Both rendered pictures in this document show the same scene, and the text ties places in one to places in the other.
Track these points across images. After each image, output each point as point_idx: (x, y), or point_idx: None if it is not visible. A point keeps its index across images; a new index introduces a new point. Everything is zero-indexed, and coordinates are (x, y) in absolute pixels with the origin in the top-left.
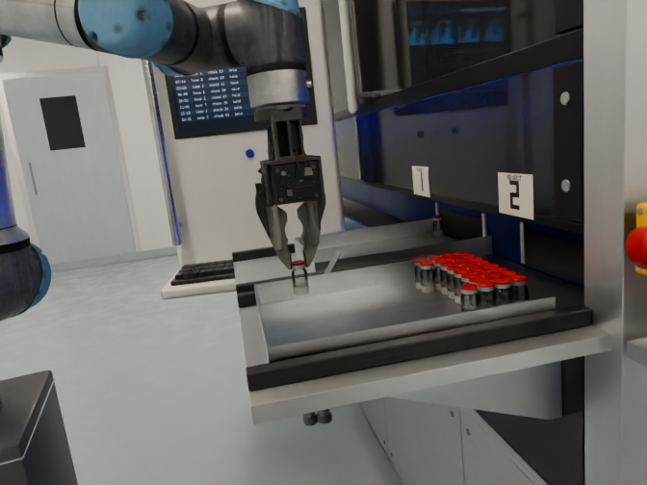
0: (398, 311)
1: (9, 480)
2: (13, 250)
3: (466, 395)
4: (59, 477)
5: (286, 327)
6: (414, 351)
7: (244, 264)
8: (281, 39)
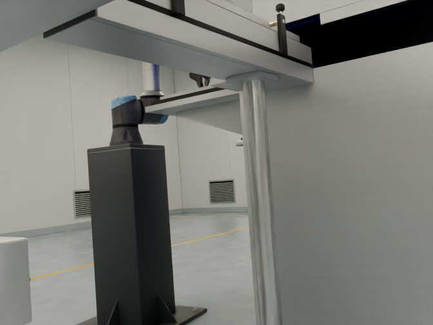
0: None
1: (127, 154)
2: (154, 97)
3: (223, 124)
4: (152, 175)
5: None
6: (189, 96)
7: None
8: None
